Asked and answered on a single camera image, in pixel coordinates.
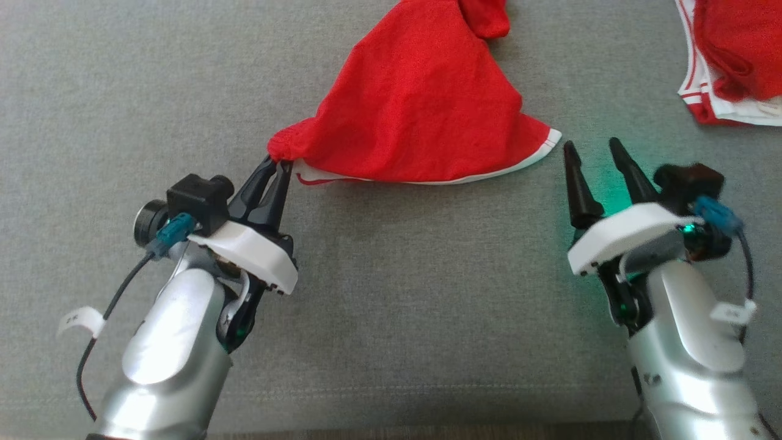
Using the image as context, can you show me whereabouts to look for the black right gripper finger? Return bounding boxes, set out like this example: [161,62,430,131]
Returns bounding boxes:
[561,140,606,231]
[608,137,662,207]

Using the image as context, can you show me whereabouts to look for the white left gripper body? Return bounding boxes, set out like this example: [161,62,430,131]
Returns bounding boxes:
[187,202,300,297]

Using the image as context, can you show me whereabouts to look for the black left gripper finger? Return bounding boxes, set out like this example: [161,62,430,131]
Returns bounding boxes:
[230,155,277,222]
[255,160,294,234]

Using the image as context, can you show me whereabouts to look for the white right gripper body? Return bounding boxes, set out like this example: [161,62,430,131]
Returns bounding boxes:
[566,202,704,277]

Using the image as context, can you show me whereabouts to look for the red white basketball jersey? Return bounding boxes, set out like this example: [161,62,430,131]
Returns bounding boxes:
[674,0,782,128]

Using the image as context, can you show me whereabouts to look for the red white-trimmed shorts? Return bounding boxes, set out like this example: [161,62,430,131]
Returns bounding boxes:
[267,0,563,186]

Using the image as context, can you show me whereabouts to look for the grey sofa seat cushion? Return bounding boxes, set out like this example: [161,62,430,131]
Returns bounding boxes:
[0,0,782,438]

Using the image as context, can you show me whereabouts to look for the left camera cable teal plug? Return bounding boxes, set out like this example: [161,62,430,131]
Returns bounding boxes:
[76,212,197,424]

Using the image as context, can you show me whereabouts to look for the white right cable tag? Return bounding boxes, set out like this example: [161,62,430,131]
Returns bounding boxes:
[709,298,759,326]

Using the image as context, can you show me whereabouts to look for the white cable tag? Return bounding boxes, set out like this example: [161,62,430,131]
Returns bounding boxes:
[709,298,759,326]
[57,305,106,340]

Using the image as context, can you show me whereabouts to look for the white left cable tag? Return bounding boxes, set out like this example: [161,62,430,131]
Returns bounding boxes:
[57,305,106,340]

